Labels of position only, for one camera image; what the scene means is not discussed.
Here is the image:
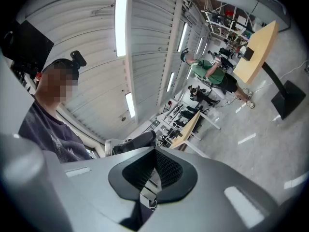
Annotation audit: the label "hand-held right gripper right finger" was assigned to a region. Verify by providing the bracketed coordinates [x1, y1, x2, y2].
[139, 146, 282, 232]

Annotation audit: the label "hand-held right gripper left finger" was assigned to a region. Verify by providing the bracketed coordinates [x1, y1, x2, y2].
[60, 146, 157, 232]

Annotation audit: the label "black tissue box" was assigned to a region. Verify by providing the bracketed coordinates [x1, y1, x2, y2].
[242, 46, 255, 62]

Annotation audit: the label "black office chair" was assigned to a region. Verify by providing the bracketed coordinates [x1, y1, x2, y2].
[112, 130, 157, 155]

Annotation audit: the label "wooden table white legs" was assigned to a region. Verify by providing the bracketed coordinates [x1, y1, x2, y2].
[169, 110, 222, 159]

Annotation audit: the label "person's dark printed t-shirt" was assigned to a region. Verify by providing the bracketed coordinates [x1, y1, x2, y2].
[18, 97, 94, 164]

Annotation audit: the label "long ceiling light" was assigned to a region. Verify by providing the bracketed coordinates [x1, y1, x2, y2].
[196, 36, 204, 55]
[125, 92, 136, 118]
[166, 72, 175, 93]
[178, 22, 189, 52]
[114, 0, 128, 57]

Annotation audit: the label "person's head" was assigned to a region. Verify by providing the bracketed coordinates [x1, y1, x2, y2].
[36, 58, 80, 103]

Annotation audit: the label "white shelving rack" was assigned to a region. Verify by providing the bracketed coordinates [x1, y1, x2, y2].
[201, 0, 256, 48]

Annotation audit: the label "black table pedestal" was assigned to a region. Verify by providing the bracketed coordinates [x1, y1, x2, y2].
[262, 61, 307, 120]

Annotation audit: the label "black head-mounted camera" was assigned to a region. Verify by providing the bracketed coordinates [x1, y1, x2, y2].
[70, 50, 87, 70]

